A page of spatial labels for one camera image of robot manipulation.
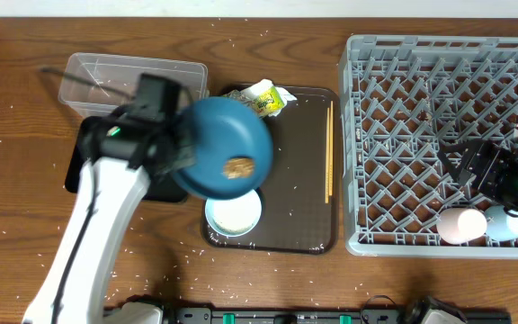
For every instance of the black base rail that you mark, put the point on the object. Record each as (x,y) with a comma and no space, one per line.
(209,316)

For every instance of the clear plastic bin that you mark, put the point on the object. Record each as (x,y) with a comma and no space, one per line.
(122,73)

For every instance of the blue plate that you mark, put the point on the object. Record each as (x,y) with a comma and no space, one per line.
(223,129)

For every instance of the yellow green snack packet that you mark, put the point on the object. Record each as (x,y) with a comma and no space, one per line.
(268,102)

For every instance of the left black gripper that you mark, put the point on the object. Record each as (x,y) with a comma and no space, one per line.
(174,150)

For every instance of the grey dishwasher rack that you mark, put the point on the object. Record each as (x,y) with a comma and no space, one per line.
(401,99)

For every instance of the black plastic tray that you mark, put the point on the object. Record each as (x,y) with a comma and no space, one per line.
(165,190)

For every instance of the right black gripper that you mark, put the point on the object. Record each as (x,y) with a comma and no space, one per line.
(473,157)

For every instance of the pink cup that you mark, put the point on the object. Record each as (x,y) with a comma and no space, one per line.
(461,225)

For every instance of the brown mushroom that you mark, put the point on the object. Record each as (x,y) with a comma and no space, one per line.
(239,167)

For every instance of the wooden chopstick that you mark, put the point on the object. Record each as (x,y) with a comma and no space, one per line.
(327,158)
(331,148)

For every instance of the right wooden chopstick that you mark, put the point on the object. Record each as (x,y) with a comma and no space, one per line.
(331,148)

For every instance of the white crumpled tissue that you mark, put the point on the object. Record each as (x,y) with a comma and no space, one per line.
(286,96)

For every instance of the blue cup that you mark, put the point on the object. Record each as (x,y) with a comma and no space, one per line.
(501,226)

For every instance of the left wooden chopstick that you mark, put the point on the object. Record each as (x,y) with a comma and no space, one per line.
(327,158)

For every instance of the silver foil wrapper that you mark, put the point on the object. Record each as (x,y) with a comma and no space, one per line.
(238,96)

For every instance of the brown serving tray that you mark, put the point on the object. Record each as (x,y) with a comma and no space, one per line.
(300,196)

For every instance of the light blue rice bowl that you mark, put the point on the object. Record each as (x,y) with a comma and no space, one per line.
(234,217)

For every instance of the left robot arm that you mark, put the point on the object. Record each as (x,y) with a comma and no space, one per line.
(124,152)

